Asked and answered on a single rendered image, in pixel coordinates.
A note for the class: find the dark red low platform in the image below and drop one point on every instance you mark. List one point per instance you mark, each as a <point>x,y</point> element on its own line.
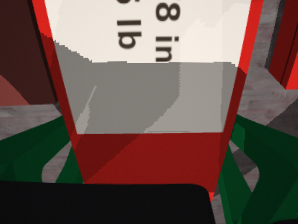
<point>25,78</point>

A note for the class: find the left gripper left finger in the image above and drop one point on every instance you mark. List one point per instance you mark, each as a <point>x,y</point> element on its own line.
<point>23,155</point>

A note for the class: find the red box of welding electrodes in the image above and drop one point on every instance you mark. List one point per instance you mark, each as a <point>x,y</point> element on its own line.
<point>284,63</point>
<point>149,89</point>

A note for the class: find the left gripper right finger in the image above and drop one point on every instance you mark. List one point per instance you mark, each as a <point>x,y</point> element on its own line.
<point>275,196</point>

